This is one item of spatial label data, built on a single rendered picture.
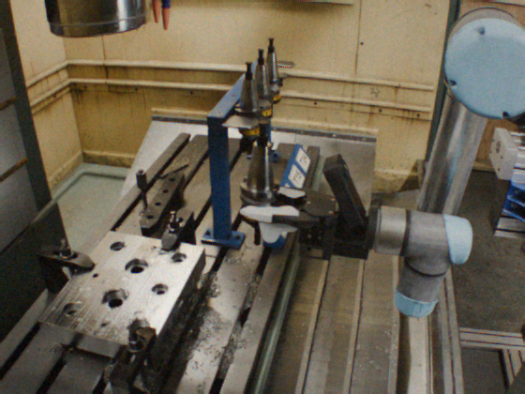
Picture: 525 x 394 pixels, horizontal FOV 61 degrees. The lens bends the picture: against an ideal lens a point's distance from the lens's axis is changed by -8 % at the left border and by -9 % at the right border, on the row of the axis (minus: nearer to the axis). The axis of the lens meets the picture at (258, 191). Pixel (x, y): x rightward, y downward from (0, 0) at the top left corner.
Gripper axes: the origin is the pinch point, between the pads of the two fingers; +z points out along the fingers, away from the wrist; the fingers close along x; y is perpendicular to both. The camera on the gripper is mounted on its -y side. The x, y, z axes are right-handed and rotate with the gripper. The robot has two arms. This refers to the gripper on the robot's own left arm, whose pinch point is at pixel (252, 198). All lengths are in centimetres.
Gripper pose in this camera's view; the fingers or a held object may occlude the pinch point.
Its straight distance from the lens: 77.8
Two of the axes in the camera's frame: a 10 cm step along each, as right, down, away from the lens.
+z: -9.8, -1.4, 1.7
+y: -0.4, 8.8, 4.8
